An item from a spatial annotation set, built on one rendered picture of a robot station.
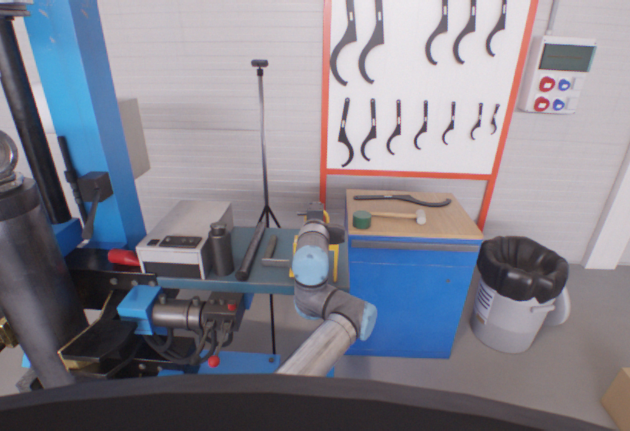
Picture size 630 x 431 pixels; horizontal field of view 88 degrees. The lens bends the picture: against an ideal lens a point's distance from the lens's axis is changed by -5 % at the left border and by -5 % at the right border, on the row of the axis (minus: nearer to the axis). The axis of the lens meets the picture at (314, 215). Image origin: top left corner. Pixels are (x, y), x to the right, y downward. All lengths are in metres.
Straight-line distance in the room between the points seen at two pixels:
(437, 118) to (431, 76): 0.32
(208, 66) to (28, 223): 2.03
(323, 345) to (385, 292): 1.33
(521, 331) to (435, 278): 0.78
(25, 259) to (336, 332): 0.93
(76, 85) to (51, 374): 1.01
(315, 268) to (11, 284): 0.91
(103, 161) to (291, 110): 1.69
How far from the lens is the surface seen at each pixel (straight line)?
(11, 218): 1.24
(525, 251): 2.71
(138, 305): 1.35
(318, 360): 0.77
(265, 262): 1.35
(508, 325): 2.59
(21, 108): 1.58
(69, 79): 1.52
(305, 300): 0.93
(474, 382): 2.51
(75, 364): 1.36
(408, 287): 2.09
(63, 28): 1.50
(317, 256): 0.84
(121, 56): 3.26
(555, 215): 3.70
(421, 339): 2.39
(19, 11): 1.10
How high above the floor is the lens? 1.84
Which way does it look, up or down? 27 degrees down
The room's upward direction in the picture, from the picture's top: 1 degrees clockwise
